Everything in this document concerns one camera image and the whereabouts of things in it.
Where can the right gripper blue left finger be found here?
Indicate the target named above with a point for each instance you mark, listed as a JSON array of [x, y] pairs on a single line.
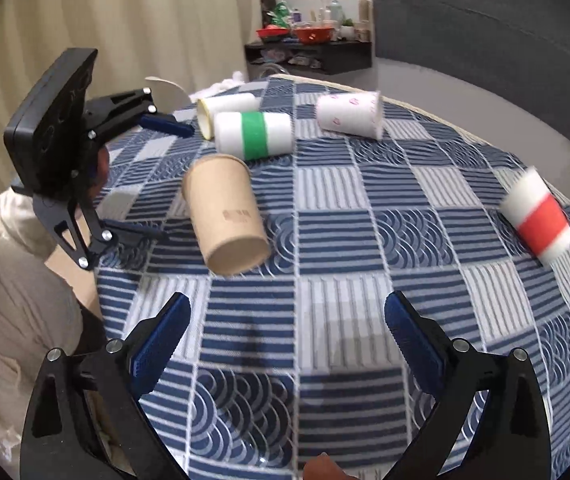
[[126, 370]]

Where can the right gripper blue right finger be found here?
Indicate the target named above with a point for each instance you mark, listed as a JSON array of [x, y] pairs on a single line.
[[449, 370]]

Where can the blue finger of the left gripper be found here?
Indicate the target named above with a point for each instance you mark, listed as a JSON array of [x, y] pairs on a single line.
[[107, 235], [109, 116]]

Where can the brown paper cup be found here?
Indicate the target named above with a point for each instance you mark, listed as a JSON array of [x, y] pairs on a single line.
[[225, 215]]

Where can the white cup yellow rim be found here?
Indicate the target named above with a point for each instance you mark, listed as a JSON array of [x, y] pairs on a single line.
[[208, 108]]

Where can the white cup green band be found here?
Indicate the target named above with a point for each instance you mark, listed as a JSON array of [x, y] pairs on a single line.
[[254, 135]]

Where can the white cup red band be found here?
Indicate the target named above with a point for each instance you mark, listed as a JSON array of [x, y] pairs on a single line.
[[537, 217]]

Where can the white cup pink hearts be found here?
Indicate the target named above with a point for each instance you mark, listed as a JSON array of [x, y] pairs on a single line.
[[354, 113]]

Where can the person left hand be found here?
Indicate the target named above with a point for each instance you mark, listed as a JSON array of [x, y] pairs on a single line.
[[95, 177]]

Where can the person right hand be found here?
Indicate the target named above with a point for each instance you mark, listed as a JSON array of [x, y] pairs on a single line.
[[323, 467]]

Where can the white chair back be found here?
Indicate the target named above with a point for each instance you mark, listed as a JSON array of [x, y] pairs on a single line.
[[167, 95]]

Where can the person cream sweater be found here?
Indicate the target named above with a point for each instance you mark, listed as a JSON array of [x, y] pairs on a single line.
[[38, 312]]

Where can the cream curtain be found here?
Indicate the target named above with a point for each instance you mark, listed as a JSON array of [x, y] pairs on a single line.
[[192, 42]]

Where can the blue white patterned tablecloth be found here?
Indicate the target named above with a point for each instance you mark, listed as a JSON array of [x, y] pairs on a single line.
[[293, 358]]

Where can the red flat bowl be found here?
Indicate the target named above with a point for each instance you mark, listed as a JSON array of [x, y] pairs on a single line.
[[270, 35]]

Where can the green snack bag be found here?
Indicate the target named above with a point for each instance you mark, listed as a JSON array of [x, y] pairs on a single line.
[[280, 16]]

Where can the red colander bowl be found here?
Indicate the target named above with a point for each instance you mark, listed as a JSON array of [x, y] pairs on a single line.
[[312, 35]]

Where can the black wall shelf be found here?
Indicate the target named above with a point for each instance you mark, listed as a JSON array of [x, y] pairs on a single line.
[[331, 59]]

